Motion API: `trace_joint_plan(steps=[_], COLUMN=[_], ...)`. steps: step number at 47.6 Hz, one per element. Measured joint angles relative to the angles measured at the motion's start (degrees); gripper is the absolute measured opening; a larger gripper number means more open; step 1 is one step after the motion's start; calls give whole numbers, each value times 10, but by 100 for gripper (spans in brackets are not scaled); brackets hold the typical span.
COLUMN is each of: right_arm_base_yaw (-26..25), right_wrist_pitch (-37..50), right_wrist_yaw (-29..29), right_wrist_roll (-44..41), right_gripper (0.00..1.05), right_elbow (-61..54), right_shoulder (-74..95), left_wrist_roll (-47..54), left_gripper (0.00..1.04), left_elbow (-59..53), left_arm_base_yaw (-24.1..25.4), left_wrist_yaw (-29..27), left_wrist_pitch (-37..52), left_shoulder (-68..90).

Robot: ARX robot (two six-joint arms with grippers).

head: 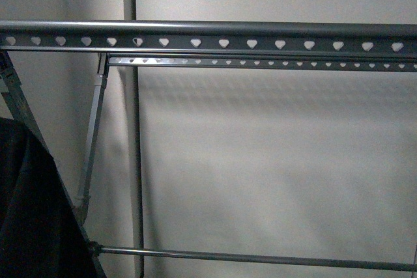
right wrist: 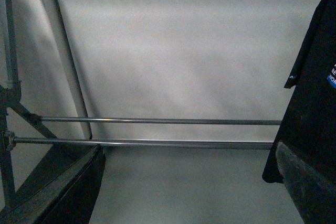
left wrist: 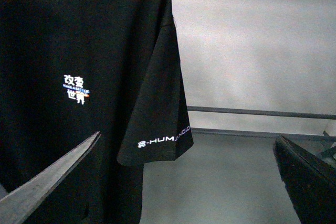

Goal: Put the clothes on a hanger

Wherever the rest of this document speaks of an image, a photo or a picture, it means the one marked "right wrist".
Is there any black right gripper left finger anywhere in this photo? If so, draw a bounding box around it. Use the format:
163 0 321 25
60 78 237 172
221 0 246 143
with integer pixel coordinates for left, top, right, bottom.
1 145 106 223

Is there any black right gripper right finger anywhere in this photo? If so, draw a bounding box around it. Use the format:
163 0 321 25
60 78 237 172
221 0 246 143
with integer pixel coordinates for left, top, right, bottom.
276 142 335 223

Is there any black printed t-shirt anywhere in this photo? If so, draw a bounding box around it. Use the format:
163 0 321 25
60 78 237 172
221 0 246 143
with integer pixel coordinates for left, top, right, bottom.
262 0 335 183

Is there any lower chrome cross rod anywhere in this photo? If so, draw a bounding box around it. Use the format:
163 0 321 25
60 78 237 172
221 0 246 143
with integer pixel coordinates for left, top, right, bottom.
11 137 272 150

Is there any chrome cross rod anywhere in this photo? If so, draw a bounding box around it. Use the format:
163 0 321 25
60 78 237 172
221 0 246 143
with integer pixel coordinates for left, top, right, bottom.
40 117 281 126
11 137 272 150

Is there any upper chrome cross rod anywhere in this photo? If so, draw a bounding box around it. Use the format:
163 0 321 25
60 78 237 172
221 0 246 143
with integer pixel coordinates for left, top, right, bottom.
40 117 281 126

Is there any grey vertical pole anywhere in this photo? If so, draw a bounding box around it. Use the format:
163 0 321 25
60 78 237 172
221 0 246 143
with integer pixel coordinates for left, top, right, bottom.
31 0 93 138

